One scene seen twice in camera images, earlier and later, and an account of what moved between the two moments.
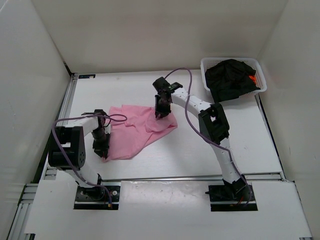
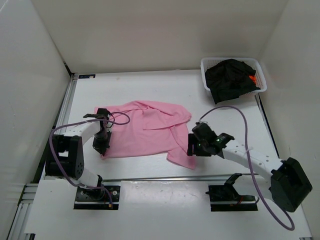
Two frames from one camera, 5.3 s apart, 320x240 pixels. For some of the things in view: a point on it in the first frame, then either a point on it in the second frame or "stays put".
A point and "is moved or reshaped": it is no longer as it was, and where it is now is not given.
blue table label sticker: [86, 76] stays put
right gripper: [162, 107] to [192, 149]
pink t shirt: [131, 128] is moved or reshaped
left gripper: [100, 145] stays put
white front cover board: [167, 209] stays put
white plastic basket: [206, 62] stays put
